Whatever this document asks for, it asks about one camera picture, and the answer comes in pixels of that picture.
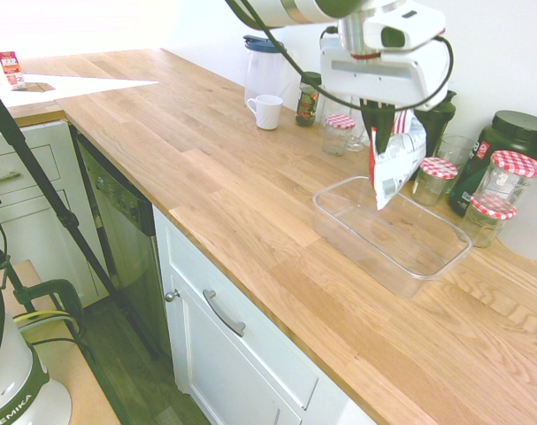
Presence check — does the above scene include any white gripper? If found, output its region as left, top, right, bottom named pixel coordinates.
left=318, top=34, right=448, bottom=154

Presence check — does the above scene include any red white chip bag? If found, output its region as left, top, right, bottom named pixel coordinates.
left=367, top=109, right=429, bottom=213

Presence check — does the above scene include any clear plastic rectangular container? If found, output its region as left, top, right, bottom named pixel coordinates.
left=311, top=175, right=473, bottom=300

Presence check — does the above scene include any tall glass mug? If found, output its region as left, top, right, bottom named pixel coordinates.
left=346, top=100, right=372, bottom=153

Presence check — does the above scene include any glass jar red checkered lid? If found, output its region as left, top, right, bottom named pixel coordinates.
left=321, top=113, right=357, bottom=157
left=411, top=157, right=459, bottom=207
left=460, top=194, right=518, bottom=249

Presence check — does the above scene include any black shaker bottle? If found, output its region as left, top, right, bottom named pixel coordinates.
left=414, top=89, right=458, bottom=161

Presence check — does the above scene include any spice jar dark green lid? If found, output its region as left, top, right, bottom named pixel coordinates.
left=294, top=71, right=324, bottom=128

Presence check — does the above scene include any clear glass tumbler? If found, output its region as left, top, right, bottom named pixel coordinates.
left=435, top=134, right=478, bottom=194

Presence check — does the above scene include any white ceramic mug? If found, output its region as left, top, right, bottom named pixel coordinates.
left=245, top=93, right=285, bottom=131

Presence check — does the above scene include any clear pitcher blue lid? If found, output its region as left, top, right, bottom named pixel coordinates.
left=242, top=35, right=289, bottom=110

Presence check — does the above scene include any large dark protein tub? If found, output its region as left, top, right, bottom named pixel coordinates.
left=448, top=110, right=537, bottom=218

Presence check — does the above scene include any large glass jar checkered lid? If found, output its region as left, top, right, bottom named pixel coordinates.
left=475, top=150, right=537, bottom=213

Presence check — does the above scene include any stainless steel dishwasher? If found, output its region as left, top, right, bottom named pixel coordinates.
left=70, top=127, right=173, bottom=358

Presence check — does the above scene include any white base cabinet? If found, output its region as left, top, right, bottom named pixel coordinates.
left=0, top=119, right=111, bottom=312
left=151, top=205, right=378, bottom=425

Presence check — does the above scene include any black tripod stand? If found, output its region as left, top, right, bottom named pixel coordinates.
left=0, top=75, right=161, bottom=361

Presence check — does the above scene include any green C-clamp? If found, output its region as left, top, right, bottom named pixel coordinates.
left=12, top=278, right=86, bottom=352

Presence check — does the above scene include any red carton box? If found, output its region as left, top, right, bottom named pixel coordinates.
left=0, top=50, right=28, bottom=92

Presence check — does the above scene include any wooden robot mounting board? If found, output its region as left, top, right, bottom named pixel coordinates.
left=0, top=259, right=124, bottom=425

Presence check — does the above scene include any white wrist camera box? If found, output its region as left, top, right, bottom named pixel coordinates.
left=364, top=7, right=448, bottom=54

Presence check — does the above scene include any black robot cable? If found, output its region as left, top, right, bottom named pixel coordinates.
left=226, top=0, right=456, bottom=112

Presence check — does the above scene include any silver bar drawer handle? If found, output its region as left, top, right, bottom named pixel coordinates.
left=202, top=289, right=247, bottom=338

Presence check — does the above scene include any yellow cable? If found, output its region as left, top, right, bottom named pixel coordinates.
left=12, top=309, right=81, bottom=336

